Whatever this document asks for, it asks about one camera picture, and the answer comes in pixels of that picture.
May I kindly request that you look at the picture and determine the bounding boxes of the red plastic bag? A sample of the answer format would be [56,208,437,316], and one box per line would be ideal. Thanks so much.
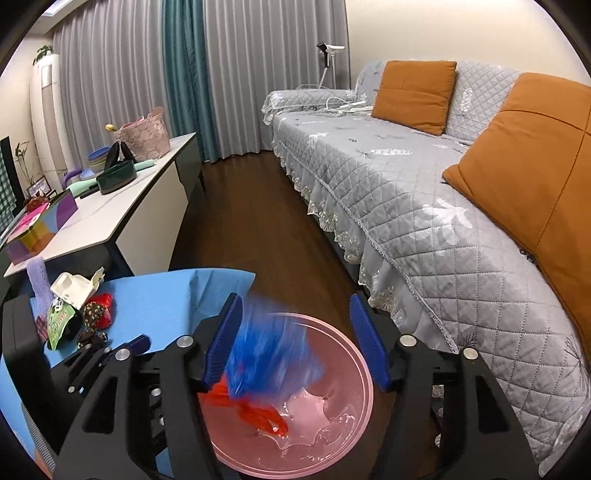
[199,375,288,437]

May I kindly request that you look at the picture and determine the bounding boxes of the dark pink patterned wrapper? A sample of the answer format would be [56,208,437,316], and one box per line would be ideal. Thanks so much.
[35,316,48,343]

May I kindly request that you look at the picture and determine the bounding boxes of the green panda snack bag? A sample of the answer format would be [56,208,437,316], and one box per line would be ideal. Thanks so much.
[47,297,76,350]

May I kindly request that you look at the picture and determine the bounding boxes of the black floral scrunchie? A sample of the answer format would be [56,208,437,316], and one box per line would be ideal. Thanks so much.
[76,302,110,349]

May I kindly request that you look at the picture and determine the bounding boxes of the white paper box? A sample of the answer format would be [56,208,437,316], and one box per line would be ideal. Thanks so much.
[50,267,104,310]

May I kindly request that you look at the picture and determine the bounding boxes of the blue plastic shoe cover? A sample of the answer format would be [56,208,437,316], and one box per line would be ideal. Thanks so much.
[225,297,325,404]

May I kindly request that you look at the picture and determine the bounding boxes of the purple foam fruit net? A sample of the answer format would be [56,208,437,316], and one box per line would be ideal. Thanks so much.
[26,256,54,319]

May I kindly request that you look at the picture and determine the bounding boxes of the red ball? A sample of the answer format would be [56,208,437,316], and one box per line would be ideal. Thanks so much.
[82,293,113,331]

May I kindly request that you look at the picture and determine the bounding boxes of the pink trash bin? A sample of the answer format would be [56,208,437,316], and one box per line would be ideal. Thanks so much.
[199,313,374,479]

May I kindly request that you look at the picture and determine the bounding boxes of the colourful gift box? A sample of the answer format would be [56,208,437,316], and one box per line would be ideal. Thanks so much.
[5,190,78,264]

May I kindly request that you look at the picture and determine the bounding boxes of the white coffee table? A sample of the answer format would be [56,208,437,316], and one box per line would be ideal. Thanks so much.
[3,132,205,281]

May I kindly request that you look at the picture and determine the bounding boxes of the television with checked cloth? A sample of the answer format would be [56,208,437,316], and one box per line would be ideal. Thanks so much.
[0,136,25,231]

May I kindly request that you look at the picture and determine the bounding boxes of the dark green round box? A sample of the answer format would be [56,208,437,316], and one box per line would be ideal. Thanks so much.
[96,160,137,195]

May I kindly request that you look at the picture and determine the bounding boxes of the stacked coloured bowls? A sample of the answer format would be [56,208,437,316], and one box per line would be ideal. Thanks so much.
[87,147,110,174]

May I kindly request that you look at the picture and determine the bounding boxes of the grey covered sofa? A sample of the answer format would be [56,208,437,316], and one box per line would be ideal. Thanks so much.
[262,61,590,475]

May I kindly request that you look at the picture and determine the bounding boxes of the pink quilted basket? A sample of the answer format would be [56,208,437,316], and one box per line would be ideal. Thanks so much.
[113,106,170,161]

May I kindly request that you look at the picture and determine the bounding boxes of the white standing air conditioner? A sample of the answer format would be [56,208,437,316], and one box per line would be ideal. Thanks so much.
[30,53,76,191]

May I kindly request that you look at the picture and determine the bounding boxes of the orange cushion near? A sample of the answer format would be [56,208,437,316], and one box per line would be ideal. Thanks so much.
[443,73,590,352]

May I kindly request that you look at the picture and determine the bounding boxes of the orange cushion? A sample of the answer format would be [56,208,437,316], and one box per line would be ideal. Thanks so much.
[443,73,590,352]
[372,60,457,136]

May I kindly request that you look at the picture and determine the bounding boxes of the grey curtain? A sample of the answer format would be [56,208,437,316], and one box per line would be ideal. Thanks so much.
[53,1,351,162]

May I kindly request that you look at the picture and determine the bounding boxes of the potted green plant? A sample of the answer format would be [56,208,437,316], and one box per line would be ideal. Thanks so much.
[33,44,54,65]

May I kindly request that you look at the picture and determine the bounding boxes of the orange cushion far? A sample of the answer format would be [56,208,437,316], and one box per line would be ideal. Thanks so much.
[372,60,457,136]

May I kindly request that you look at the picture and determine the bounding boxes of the teal curtain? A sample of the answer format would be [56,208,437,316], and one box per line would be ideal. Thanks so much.
[161,0,219,163]

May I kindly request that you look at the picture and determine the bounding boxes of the white floor lamp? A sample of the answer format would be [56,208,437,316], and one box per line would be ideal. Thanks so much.
[317,42,346,88]

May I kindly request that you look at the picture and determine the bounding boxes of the small photo frame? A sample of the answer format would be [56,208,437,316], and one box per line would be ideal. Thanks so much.
[27,175,52,198]

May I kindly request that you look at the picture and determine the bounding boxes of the white power strip cable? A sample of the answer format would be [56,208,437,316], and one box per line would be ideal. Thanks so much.
[325,95,375,117]

